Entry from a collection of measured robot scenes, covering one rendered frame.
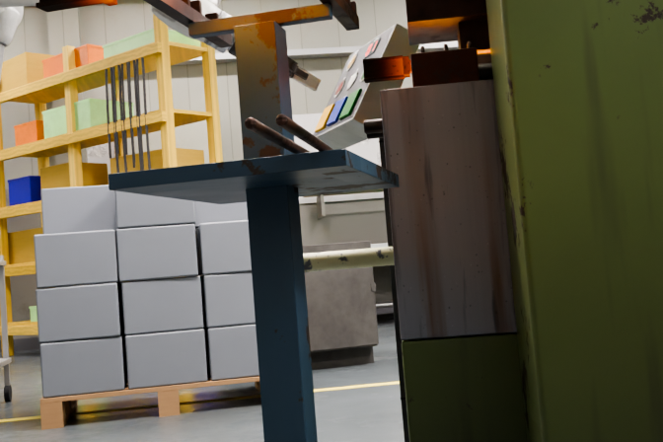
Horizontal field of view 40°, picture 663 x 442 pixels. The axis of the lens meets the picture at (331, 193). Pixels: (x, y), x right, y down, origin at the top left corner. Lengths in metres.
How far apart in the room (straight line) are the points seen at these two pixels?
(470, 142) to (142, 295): 2.75
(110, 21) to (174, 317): 5.98
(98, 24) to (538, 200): 8.65
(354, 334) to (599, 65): 4.16
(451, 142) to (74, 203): 3.15
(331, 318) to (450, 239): 3.79
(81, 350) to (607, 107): 3.17
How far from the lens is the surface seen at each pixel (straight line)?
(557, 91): 1.39
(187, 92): 9.59
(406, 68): 1.86
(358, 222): 9.50
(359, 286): 5.43
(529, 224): 1.37
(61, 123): 8.31
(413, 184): 1.63
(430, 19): 1.83
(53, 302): 4.22
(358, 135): 2.34
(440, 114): 1.64
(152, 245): 4.19
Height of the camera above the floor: 0.61
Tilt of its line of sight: 4 degrees up
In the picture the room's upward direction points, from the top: 5 degrees counter-clockwise
